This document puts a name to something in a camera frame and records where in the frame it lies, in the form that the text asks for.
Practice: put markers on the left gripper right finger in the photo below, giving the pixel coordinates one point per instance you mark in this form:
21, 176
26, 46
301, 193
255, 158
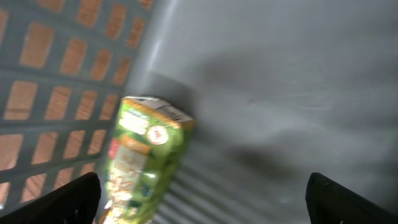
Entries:
329, 202

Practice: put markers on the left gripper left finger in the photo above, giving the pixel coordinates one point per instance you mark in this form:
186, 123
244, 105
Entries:
76, 202

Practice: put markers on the green snack packet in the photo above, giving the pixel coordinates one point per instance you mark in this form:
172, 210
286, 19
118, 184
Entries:
149, 140

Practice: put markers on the grey plastic mesh basket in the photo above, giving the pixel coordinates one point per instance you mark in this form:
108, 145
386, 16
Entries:
277, 89

